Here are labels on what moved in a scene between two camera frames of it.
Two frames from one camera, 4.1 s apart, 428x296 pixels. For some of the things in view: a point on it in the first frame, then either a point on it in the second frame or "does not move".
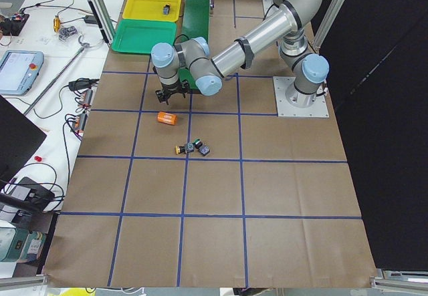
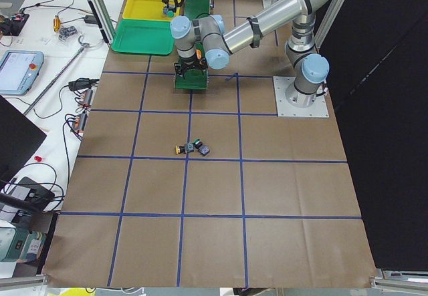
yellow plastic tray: [150, 6] does not move
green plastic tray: [138, 36] does not move
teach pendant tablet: [19, 70] does not move
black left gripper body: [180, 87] -> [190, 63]
